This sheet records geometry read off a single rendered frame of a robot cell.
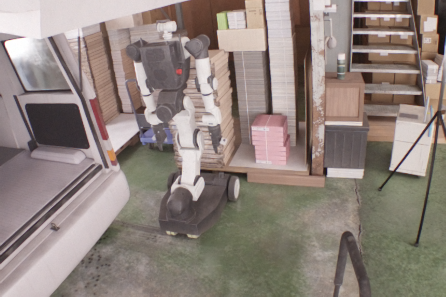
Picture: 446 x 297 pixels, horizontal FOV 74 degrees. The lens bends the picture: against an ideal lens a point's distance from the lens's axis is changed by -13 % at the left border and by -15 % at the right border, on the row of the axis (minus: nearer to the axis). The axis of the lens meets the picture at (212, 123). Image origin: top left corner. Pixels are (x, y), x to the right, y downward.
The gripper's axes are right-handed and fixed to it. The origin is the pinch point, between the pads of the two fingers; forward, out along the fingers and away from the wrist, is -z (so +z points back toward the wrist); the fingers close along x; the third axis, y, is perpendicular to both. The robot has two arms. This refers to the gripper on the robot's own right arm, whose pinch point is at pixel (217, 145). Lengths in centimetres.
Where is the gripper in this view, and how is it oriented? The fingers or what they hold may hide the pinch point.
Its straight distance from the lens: 245.1
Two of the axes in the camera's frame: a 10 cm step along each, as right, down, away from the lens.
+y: -9.5, -0.2, 3.2
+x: 2.7, -5.9, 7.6
